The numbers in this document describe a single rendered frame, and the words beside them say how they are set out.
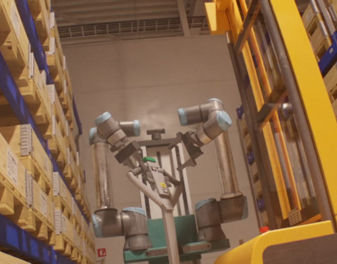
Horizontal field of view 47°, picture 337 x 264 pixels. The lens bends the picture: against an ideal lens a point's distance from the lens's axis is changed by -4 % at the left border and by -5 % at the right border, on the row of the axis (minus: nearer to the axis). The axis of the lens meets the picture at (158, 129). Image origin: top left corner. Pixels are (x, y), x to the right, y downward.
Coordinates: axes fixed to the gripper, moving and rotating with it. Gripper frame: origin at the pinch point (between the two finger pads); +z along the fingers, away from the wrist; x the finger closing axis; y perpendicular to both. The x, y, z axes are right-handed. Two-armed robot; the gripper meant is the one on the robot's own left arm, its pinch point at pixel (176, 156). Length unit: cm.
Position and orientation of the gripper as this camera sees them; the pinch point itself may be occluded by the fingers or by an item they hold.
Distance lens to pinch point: 208.8
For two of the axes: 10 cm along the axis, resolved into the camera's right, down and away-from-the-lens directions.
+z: -7.0, 5.8, 4.2
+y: 6.3, 2.2, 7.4
